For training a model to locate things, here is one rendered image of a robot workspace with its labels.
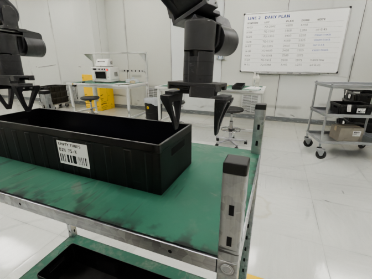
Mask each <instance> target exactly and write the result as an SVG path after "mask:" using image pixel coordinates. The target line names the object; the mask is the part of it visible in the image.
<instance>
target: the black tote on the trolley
mask: <svg viewBox="0 0 372 279"><path fill-rule="evenodd" d="M348 105H352V106H351V112H347V107H348ZM330 111H331V112H334V113H336V114H345V115H370V114H371V112H372V104H368V103H366V102H362V101H330Z"/></svg>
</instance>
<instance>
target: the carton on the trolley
mask: <svg viewBox="0 0 372 279"><path fill-rule="evenodd" d="M363 133H364V128H362V127H360V126H357V125H355V124H332V125H331V128H330V133H329V137H331V138H333V139H335V140H337V141H353V142H361V141H362V138H363Z"/></svg>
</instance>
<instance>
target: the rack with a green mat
mask: <svg viewBox="0 0 372 279"><path fill-rule="evenodd" d="M266 107H267V104H266V103H256V105H255V115H254V126H253V132H252V143H251V150H247V149H239V148H231V147H222V146H214V145H209V144H201V143H193V142H192V163H191V164H190V165H189V167H188V168H187V169H186V170H185V171H184V172H183V173H182V174H181V175H180V176H179V177H178V178H177V179H176V180H175V181H174V183H173V184H172V185H171V186H170V187H169V188H168V189H167V190H166V191H165V192H164V193H163V194H162V195H157V194H153V193H149V192H144V191H141V190H137V189H132V188H128V187H124V186H120V185H116V184H112V183H108V182H103V181H100V180H96V179H91V178H87V177H83V176H80V175H75V174H71V173H67V172H62V171H59V170H55V169H50V168H46V167H42V166H38V165H35V164H30V163H26V162H21V161H17V160H14V159H10V158H5V157H1V156H0V202H1V203H5V204H8V205H11V206H14V207H16V208H20V209H23V210H26V211H29V212H32V213H35V214H38V215H41V216H44V217H47V218H50V219H53V220H57V221H60V222H62V223H66V225H67V229H68V233H69V237H68V238H67V239H66V240H64V241H63V242H62V243H61V244H60V245H59V246H57V247H56V248H55V249H54V250H53V251H51V252H50V253H49V254H47V255H46V257H44V258H43V259H42V260H40V261H39V262H38V263H37V264H36V265H34V266H33V267H32V268H31V269H30V270H29V271H27V272H26V273H25V274H24V275H23V276H21V277H20V278H19V279H38V277H37V273H38V272H39V271H40V270H42V269H43V268H44V267H45V266H46V265H47V264H48V263H49V262H51V261H52V260H53V259H54V258H56V257H57V256H58V255H59V254H60V253H61V252H62V251H63V250H65V249H66V248H67V247H68V246H69V245H70V244H72V243H75V244H77V245H80V246H83V247H85V248H88V249H90V250H94V251H96V252H99V253H101V254H104V255H107V256H110V257H113V258H115V259H118V260H121V261H124V262H126V263H129V264H132V265H135V266H138V267H140V268H143V269H146V270H149V271H152V272H154V273H157V274H160V275H162V276H166V277H169V278H171V279H207V278H204V277H201V276H198V275H195V274H192V273H189V272H186V271H183V270H180V269H178V268H175V267H172V266H168V265H165V264H163V263H160V262H157V261H154V260H151V259H148V258H145V257H142V256H139V255H136V254H133V253H131V252H128V251H125V250H121V249H118V248H116V247H113V246H110V245H107V244H104V243H101V242H98V241H95V240H92V239H89V238H86V237H84V236H81V235H78V234H77V230H76V227H77V228H81V229H84V230H87V231H90V232H93V233H96V234H99V235H102V236H105V237H109V238H112V239H115V240H118V241H121V242H124V243H127V244H130V245H133V246H136V247H140V248H142V249H145V250H148V251H152V252H155V253H157V254H160V255H163V256H166V257H170V258H173V259H176V260H179V261H182V262H185V263H188V264H191V265H194V266H198V267H201V268H204V269H206V270H209V271H213V272H216V279H247V269H248V264H249V254H250V245H251V235H252V226H253V221H254V211H255V202H256V193H257V184H258V178H259V169H260V159H261V150H262V140H263V135H264V126H265V116H266Z"/></svg>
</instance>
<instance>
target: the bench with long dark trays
mask: <svg viewBox="0 0 372 279"><path fill-rule="evenodd" d="M167 85H168V84H165V85H159V86H155V89H157V100H158V120H159V121H165V120H166V119H168V118H170V116H167V117H165V118H163V119H161V100H160V91H168V90H177V89H175V88H172V89H168V88H167ZM246 87H250V86H246V85H245V86H244V87H243V88H242V90H234V89H232V85H227V88H226V90H221V91H220V92H218V94H230V95H252V96H258V101H257V103H262V102H263V96H264V91H265V89H266V86H259V87H261V88H263V89H258V90H252V89H245V88H246ZM167 122H168V121H167ZM187 124H192V126H195V127H206V128H214V126H212V125H201V124H195V123H187ZM234 129H235V130H236V131H239V129H238V128H234ZM241 131H243V132H253V130H251V129H245V128H241Z"/></svg>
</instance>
